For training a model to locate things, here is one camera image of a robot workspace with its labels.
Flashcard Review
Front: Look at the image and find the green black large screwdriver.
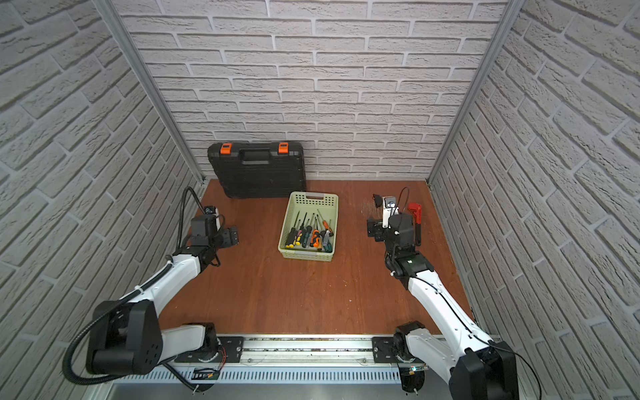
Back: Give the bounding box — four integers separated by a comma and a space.
323, 230, 333, 253

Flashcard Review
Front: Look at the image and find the orange handle screwdriver slim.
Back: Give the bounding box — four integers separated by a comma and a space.
312, 215, 322, 248

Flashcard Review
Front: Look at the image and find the black yellow dotted screwdriver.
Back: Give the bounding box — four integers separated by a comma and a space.
285, 214, 299, 248

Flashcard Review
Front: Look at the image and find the yellow black short screwdriver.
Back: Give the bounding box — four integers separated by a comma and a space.
293, 229, 303, 246

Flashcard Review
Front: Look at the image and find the orange black curved screwdriver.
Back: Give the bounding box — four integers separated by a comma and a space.
317, 210, 334, 237

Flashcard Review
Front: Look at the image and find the clear handle screwdriver large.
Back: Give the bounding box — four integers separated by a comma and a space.
316, 214, 326, 241

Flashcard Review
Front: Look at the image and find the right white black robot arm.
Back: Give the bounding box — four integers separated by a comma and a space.
367, 213, 519, 399

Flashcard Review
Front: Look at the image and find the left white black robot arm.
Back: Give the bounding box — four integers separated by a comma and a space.
86, 214, 238, 377

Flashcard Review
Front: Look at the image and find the light green plastic bin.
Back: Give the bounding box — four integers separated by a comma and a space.
278, 192, 339, 262

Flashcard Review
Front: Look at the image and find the red pipe wrench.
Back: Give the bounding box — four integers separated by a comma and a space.
408, 203, 422, 246

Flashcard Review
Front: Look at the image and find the small black metal clamp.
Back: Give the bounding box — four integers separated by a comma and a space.
373, 194, 383, 208

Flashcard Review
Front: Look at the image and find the black plastic tool case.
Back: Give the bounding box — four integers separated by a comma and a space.
208, 142, 307, 199

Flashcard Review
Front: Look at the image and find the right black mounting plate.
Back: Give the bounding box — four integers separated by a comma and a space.
372, 334, 415, 363

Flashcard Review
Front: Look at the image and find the black mounting plate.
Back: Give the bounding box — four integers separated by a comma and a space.
174, 336, 244, 365
372, 334, 415, 363

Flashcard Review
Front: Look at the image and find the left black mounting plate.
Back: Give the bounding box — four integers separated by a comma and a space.
174, 336, 244, 365

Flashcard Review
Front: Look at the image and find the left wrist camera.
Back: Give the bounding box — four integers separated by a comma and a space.
203, 206, 219, 218

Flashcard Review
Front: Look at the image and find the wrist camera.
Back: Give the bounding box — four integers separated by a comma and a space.
203, 206, 219, 218
383, 196, 398, 228

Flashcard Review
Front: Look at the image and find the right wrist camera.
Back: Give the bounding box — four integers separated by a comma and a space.
383, 196, 398, 228

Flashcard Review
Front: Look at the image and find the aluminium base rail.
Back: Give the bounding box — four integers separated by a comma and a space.
102, 333, 513, 369

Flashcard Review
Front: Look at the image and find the left black corrugated cable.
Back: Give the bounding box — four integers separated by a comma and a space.
62, 186, 221, 393

